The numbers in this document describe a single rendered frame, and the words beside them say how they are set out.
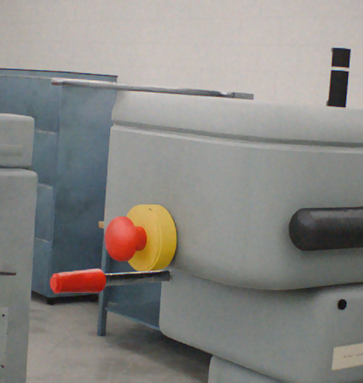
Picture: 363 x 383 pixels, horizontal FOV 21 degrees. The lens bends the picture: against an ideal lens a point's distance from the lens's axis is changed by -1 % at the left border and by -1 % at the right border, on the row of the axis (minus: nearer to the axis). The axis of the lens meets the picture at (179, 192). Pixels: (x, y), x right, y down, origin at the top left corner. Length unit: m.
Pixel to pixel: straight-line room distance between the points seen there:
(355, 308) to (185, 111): 0.24
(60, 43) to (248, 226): 8.80
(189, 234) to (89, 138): 7.53
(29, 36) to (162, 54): 2.27
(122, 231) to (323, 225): 0.18
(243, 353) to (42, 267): 7.52
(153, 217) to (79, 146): 7.47
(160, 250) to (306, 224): 0.14
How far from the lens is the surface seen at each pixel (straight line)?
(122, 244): 0.85
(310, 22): 6.96
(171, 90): 1.00
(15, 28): 10.39
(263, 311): 0.92
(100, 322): 7.52
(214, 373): 1.04
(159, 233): 0.85
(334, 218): 0.80
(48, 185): 8.34
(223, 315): 0.96
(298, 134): 0.81
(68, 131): 8.25
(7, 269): 1.73
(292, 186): 0.81
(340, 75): 1.01
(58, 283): 0.95
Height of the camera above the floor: 1.89
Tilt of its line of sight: 6 degrees down
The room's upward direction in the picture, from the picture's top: 4 degrees clockwise
